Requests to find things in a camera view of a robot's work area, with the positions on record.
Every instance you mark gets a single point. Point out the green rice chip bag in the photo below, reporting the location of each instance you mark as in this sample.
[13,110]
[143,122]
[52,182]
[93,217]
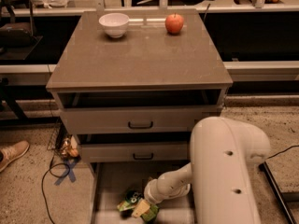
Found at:
[128,204]

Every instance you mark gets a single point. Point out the white ceramic bowl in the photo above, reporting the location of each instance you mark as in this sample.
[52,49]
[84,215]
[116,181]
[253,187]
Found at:
[114,24]

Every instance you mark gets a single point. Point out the black wire basket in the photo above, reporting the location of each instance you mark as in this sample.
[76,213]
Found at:
[57,137]

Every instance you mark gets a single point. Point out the grey drawer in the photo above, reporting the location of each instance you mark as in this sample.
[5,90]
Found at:
[115,147]
[115,179]
[143,119]

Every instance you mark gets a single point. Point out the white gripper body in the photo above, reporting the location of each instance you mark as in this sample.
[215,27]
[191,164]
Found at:
[150,192]

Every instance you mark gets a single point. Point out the tan sneaker shoe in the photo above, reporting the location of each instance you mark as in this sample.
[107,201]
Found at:
[11,153]

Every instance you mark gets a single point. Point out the black metal floor frame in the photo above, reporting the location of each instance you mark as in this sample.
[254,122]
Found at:
[283,198]

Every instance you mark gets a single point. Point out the top grey drawer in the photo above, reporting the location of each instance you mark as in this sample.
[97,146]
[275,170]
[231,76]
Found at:
[143,119]

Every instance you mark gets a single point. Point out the red apple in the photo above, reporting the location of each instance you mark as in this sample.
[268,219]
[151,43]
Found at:
[174,23]

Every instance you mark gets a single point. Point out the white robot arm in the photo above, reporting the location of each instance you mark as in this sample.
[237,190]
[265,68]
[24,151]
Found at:
[220,151]

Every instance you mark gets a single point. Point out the snack pile beside cabinet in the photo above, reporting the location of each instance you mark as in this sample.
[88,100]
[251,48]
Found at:
[69,148]

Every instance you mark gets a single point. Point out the bottom grey drawer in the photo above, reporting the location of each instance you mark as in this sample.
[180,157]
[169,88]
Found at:
[115,179]

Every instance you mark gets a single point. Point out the grey drawer cabinet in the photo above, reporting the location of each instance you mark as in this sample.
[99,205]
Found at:
[145,67]

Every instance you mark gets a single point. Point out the middle grey drawer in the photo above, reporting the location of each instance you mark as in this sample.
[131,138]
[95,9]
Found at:
[115,147]

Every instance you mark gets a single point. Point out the dark bag on shelf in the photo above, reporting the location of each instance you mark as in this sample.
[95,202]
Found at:
[16,35]

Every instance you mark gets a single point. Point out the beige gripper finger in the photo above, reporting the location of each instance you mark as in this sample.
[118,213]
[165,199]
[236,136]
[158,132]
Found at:
[141,208]

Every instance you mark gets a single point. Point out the blue tape cross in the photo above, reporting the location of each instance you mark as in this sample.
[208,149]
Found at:
[69,166]

